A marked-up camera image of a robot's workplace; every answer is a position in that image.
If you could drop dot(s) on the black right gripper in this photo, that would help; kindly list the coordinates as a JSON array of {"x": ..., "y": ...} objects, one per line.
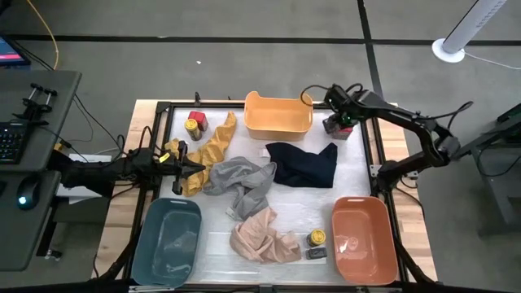
[{"x": 342, "y": 103}]

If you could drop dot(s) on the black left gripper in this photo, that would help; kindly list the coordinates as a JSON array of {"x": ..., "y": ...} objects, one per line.
[{"x": 179, "y": 171}]

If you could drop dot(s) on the yellow-lid spice jar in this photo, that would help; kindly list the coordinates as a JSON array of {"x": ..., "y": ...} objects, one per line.
[
  {"x": 192, "y": 128},
  {"x": 316, "y": 237}
]

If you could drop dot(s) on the teal plastic bin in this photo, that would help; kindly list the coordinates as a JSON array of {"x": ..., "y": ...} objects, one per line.
[{"x": 167, "y": 244}]

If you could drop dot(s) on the orange plastic bin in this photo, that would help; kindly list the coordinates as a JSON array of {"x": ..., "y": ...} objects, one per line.
[{"x": 362, "y": 240}]

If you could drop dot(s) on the small black spice tin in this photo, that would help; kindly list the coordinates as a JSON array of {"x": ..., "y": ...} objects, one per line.
[{"x": 316, "y": 253}]

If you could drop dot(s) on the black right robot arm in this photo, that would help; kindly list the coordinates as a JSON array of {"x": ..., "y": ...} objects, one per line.
[{"x": 399, "y": 114}]

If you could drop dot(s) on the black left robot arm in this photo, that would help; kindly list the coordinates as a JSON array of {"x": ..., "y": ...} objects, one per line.
[{"x": 102, "y": 173}]

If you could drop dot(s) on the mustard yellow cloth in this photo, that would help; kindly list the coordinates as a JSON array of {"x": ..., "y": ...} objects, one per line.
[{"x": 211, "y": 152}]

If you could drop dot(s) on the yellow tape tag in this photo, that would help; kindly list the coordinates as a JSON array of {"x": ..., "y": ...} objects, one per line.
[{"x": 164, "y": 157}]

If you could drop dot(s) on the grey cloth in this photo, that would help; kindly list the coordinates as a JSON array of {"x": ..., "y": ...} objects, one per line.
[{"x": 248, "y": 183}]

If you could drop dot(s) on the navy blue cloth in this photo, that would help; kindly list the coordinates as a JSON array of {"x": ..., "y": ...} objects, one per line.
[{"x": 301, "y": 167}]

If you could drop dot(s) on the yellow plastic bin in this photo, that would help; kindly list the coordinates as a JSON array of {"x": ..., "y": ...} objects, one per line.
[{"x": 277, "y": 118}]

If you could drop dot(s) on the white plastic table mat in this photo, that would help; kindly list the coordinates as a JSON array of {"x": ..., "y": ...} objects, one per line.
[{"x": 301, "y": 203}]

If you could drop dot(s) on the beige pink cloth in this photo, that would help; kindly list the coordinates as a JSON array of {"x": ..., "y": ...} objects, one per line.
[{"x": 256, "y": 240}]

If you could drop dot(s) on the white pole floor stand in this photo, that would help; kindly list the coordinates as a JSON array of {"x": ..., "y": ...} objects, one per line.
[{"x": 441, "y": 55}]

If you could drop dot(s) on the black computer mouse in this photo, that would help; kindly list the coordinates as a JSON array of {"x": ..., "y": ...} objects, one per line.
[{"x": 30, "y": 189}]

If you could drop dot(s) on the black clamp stand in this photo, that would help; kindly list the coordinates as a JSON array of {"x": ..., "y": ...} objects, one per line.
[{"x": 36, "y": 108}]

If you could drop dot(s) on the grey desk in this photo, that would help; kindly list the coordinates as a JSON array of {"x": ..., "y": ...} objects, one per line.
[{"x": 40, "y": 93}]

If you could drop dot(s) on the black metal stand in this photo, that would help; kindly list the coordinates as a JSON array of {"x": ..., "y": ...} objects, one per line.
[{"x": 504, "y": 191}]

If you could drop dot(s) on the black keyboard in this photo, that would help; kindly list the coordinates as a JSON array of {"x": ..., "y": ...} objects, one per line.
[{"x": 12, "y": 142}]

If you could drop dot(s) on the computer monitor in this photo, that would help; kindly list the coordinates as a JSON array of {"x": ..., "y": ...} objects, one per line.
[{"x": 10, "y": 53}]

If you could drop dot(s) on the silver metal bracket plate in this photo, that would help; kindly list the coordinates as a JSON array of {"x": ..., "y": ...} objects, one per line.
[{"x": 374, "y": 170}]

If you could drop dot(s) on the black metal table frame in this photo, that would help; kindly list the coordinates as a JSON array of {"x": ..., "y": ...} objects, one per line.
[{"x": 211, "y": 105}]

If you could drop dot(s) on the black frame knob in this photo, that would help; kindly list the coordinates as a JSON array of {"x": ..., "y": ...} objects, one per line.
[{"x": 197, "y": 97}]

